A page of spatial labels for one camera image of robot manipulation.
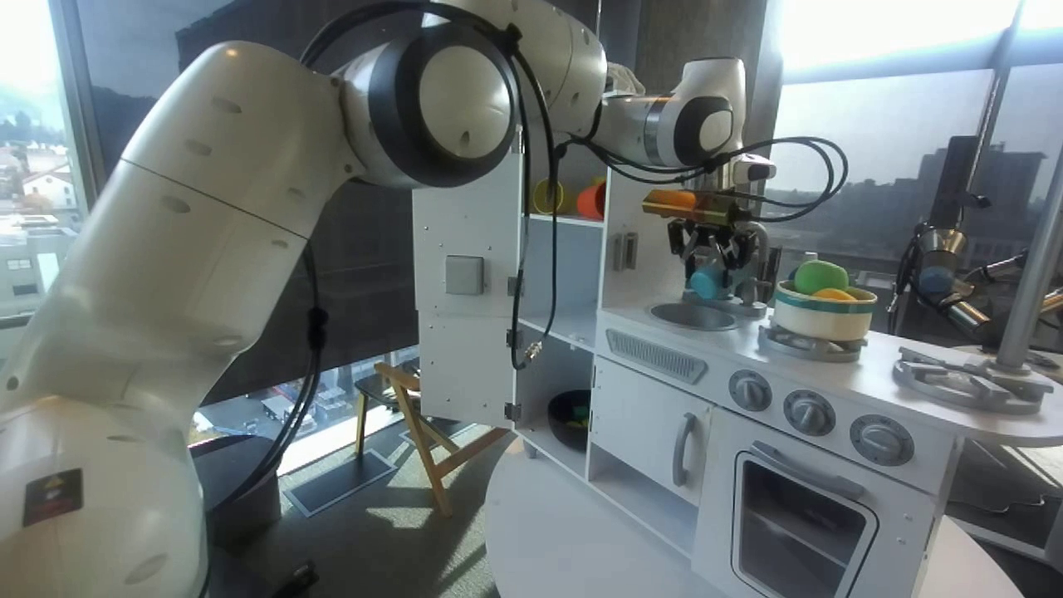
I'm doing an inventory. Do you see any grey toy faucet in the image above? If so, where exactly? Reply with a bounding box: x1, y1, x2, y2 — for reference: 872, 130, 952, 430
742, 227, 781, 313

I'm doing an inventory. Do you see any orange plastic cup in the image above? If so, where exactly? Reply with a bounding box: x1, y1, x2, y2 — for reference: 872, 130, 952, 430
576, 179, 610, 222

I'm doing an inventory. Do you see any grey toy burner grate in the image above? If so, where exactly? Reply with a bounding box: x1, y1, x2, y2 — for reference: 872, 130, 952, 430
762, 315, 872, 364
892, 346, 1061, 417

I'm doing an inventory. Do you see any white toy cabinet door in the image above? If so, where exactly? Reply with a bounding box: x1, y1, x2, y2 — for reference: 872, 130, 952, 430
410, 179, 528, 429

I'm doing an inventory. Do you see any wooden easel stand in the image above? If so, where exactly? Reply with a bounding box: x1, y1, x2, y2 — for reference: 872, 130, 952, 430
351, 358, 510, 521

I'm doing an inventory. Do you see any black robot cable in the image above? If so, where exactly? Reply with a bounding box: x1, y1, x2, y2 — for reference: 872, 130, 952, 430
296, 0, 855, 374

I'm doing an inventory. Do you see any black bowl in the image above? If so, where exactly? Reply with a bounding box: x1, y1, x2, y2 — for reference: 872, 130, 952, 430
544, 389, 595, 454

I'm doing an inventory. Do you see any teal plastic cup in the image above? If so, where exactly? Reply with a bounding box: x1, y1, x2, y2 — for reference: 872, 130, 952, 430
689, 261, 726, 307

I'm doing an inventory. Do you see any white pot with teal stripe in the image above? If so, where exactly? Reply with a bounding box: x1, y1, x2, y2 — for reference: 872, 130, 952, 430
772, 277, 881, 346

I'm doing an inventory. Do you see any green toy food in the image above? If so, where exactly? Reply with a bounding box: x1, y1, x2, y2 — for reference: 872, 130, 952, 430
792, 254, 855, 300

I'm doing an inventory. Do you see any grey metal pole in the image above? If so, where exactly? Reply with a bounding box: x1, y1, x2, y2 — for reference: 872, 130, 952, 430
992, 152, 1063, 379

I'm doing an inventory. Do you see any dark roller blind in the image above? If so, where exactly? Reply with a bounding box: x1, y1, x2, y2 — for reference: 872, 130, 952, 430
80, 0, 428, 409

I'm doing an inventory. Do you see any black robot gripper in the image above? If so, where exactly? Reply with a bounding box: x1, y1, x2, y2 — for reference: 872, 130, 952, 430
664, 212, 772, 304

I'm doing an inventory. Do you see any white toy kitchen unit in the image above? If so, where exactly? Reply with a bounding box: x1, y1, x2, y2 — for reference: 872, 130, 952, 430
509, 161, 1063, 598

